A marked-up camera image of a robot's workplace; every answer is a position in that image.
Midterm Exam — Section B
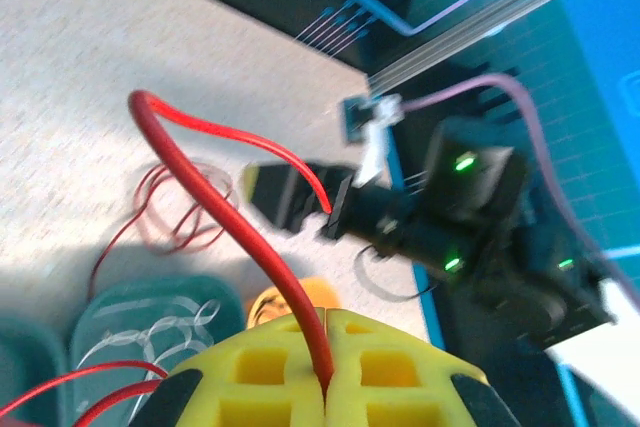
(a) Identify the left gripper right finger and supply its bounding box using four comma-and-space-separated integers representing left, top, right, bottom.
324, 308, 525, 427

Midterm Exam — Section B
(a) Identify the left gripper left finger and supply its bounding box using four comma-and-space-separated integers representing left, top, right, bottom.
127, 309, 329, 427

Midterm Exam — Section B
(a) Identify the red cable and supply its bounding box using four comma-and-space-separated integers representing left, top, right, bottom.
87, 159, 237, 302
0, 89, 337, 427

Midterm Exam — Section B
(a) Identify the white cable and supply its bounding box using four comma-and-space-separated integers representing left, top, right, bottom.
73, 295, 222, 384

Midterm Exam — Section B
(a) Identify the orange plastic tray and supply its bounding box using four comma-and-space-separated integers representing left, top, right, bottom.
246, 275, 345, 334

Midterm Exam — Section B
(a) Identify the teal plastic tray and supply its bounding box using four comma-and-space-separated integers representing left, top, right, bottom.
0, 314, 70, 427
67, 274, 250, 427

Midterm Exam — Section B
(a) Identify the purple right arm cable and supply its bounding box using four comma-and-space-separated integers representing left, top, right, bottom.
402, 71, 640, 291

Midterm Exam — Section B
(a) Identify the aluminium frame post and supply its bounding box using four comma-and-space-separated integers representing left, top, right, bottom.
367, 0, 640, 99

